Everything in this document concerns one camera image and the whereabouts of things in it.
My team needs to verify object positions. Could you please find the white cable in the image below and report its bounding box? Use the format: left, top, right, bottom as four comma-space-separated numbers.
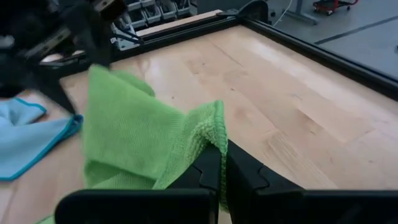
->
272, 0, 294, 27

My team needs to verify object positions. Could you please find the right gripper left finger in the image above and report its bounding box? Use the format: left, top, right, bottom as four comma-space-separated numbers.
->
55, 144, 222, 224

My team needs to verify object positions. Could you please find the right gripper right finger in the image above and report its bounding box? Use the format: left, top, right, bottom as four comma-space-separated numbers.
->
226, 139, 398, 224

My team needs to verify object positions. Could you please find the red wheeled cart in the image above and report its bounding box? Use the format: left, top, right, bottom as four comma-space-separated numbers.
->
312, 0, 360, 16

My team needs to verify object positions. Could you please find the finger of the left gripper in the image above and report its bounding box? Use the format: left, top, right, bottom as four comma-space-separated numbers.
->
37, 77, 77, 114
73, 11, 111, 68

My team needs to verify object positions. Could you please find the bright green microfiber towel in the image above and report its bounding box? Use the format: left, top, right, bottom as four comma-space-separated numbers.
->
35, 63, 229, 224

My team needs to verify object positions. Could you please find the light blue microfiber towel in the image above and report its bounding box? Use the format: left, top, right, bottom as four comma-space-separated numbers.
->
0, 96, 84, 182

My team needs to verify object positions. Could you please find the grey storage bin rack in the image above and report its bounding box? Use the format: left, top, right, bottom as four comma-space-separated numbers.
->
110, 0, 198, 51

